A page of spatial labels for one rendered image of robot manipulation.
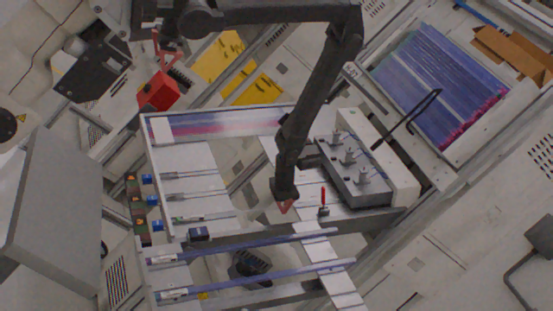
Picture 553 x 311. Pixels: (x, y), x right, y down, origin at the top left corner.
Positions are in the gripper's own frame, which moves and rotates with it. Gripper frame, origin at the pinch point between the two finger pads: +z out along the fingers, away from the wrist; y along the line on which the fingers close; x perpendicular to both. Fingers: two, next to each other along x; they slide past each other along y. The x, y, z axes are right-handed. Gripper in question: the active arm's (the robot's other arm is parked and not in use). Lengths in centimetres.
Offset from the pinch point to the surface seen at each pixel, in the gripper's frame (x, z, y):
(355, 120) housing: -36.3, -5.7, 31.7
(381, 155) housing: -35.9, -6.3, 9.9
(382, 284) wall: -92, 149, 84
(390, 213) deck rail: -30.5, 0.2, -10.2
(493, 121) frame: -58, -29, -11
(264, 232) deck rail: 8.7, -2.0, -10.0
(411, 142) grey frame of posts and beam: -43.9, -11.9, 6.4
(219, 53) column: -55, 118, 330
